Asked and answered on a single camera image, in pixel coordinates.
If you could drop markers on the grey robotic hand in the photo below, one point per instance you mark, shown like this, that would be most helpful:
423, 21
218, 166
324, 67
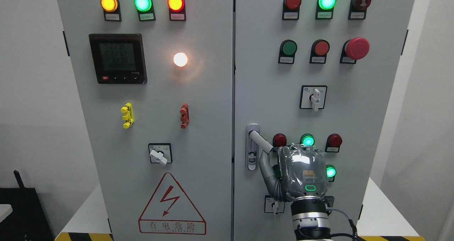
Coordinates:
303, 171

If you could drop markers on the silver door handle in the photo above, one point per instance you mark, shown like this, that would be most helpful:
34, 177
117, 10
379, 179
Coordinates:
253, 142

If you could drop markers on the grey cabinet door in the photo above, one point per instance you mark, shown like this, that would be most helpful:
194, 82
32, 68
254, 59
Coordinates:
201, 153
268, 93

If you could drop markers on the green indicator light left door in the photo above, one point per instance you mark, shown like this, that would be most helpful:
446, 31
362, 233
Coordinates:
145, 10

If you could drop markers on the red indicator light middle left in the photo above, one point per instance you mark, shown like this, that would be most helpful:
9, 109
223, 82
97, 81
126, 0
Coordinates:
279, 140

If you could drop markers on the red indicator light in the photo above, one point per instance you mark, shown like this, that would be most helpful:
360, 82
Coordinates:
291, 9
279, 140
333, 143

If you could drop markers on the green indicator light middle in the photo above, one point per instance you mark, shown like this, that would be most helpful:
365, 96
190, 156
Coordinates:
307, 140

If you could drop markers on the green indicator light lower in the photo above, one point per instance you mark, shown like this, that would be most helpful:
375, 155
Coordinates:
331, 172

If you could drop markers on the red indicator light middle right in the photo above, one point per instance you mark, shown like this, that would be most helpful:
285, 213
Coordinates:
333, 143

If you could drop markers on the green push button upper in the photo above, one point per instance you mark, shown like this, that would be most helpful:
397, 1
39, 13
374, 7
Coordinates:
287, 51

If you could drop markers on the red plastic clip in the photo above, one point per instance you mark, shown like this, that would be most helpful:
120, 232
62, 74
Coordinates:
184, 118

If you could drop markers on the red push button upper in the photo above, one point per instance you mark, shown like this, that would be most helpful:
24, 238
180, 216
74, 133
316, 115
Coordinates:
319, 50

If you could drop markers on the red electric hazard sign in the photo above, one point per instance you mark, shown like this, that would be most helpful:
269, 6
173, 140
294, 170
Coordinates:
171, 211

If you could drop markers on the red emergency stop button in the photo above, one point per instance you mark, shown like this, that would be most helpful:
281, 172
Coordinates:
353, 50

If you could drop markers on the white glowing lamp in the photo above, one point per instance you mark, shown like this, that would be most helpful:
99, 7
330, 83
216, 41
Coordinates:
180, 59

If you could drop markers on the red indicator light top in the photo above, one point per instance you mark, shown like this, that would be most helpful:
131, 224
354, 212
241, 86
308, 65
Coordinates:
291, 9

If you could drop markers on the green indicator light top right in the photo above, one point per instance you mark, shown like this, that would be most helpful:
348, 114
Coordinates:
325, 9

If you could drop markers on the yellow plastic clip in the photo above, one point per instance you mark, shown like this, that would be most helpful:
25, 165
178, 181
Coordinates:
128, 117

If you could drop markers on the dark red buzzer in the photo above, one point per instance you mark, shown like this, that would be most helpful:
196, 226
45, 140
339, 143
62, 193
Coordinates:
358, 9

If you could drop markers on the red-orange indicator light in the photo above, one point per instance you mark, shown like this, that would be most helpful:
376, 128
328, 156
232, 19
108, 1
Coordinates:
177, 10

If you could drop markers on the black digital power meter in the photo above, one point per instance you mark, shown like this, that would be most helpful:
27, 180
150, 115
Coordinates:
118, 58

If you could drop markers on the yellow indicator light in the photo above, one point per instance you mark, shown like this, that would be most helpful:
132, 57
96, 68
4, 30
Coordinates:
111, 10

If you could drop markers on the black box with antenna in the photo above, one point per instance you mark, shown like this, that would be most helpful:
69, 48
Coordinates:
27, 221

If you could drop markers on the white rotary switch lower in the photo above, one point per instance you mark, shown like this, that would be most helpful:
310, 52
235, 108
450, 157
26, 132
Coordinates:
271, 206

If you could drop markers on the white rotary switch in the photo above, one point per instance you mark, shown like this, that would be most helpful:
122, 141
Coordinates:
271, 206
313, 97

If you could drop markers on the black selector knob switch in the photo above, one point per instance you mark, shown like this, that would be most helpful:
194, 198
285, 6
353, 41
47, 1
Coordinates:
329, 201

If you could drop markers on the white rotary switch upper right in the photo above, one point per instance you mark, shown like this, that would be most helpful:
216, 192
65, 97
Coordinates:
313, 97

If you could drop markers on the white rotary switch left door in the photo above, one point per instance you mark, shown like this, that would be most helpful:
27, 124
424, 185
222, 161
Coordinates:
160, 153

